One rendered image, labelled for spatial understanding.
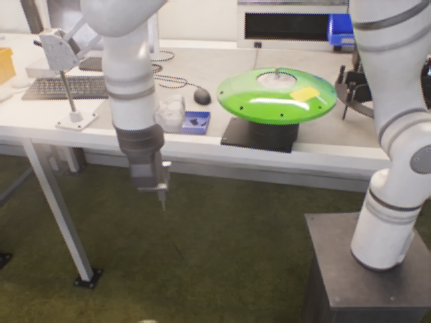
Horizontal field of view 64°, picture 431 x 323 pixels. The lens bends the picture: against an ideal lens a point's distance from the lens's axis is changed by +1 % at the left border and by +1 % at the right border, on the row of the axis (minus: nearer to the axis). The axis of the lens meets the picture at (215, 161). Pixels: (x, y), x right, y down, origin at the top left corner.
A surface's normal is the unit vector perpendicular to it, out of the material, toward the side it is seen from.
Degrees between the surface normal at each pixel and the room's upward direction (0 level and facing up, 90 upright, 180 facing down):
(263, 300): 0
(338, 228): 0
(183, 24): 90
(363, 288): 0
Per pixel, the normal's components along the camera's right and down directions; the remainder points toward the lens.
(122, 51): -0.02, -0.68
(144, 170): -0.02, 0.29
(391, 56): -0.37, 0.74
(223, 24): -0.20, 0.59
